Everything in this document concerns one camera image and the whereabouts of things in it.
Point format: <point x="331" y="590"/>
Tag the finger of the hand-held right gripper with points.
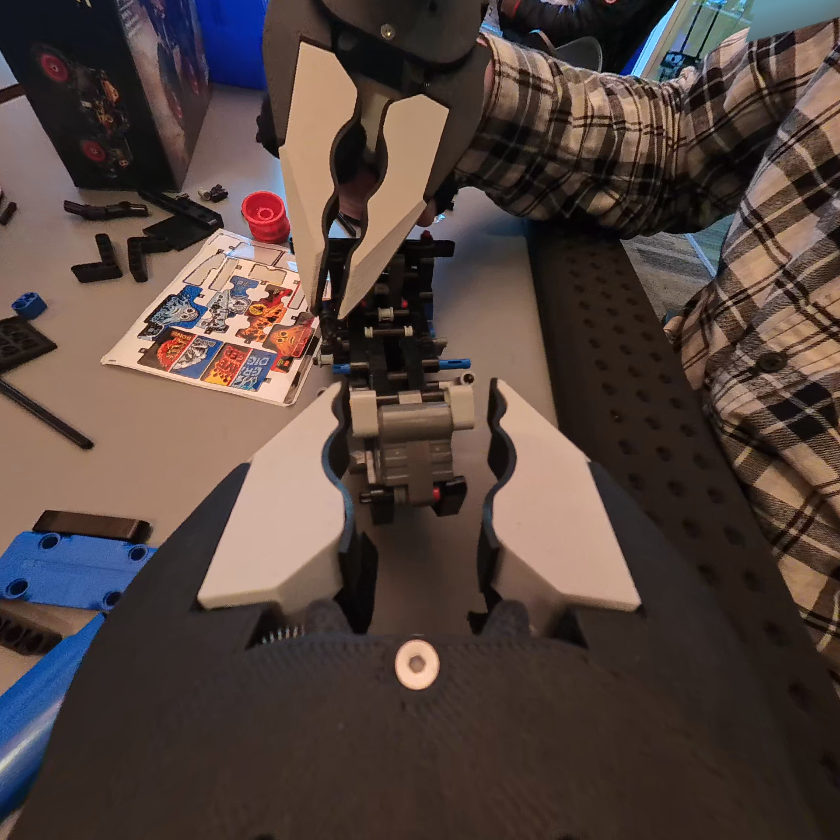
<point x="312" y="131"/>
<point x="410" y="151"/>

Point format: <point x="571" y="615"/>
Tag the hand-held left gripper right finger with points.
<point x="558" y="525"/>

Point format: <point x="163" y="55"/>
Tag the red toy wheel hub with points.
<point x="262" y="220"/>

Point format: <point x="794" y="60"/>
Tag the blue small toy connector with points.
<point x="29" y="306"/>

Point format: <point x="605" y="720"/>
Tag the grey desk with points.
<point x="197" y="459"/>

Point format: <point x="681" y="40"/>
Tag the blue flat toy panel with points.
<point x="65" y="571"/>

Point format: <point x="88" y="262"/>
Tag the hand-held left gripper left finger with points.
<point x="282" y="525"/>

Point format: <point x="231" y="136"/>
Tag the black toy set box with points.
<point x="118" y="98"/>

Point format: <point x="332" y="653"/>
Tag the small black curved panel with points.
<point x="92" y="525"/>

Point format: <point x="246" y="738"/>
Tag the black square grid plate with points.
<point x="23" y="344"/>

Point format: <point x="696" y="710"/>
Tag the black short toy beam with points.
<point x="26" y="633"/>

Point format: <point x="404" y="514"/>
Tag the black office chair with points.
<point x="584" y="52"/>

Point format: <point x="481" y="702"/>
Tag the person's right hand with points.
<point x="356" y="197"/>

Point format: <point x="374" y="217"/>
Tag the black toy connector piece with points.
<point x="105" y="210"/>

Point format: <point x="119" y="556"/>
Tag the black long axle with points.
<point x="52" y="423"/>

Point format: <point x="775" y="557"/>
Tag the person's right forearm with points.
<point x="590" y="131"/>

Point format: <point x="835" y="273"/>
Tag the black angled toy panel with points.
<point x="184" y="226"/>

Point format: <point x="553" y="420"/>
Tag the blue storage bin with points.
<point x="229" y="46"/>

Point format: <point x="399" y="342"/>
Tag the small grey black pins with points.
<point x="213" y="193"/>

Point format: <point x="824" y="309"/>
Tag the blue curved toy panel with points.
<point x="33" y="709"/>

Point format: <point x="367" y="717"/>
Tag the colourful sticker sheet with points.
<point x="197" y="341"/>

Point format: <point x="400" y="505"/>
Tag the toy car chassis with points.
<point x="413" y="446"/>

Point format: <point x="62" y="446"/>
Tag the black perforated pad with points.
<point x="623" y="361"/>

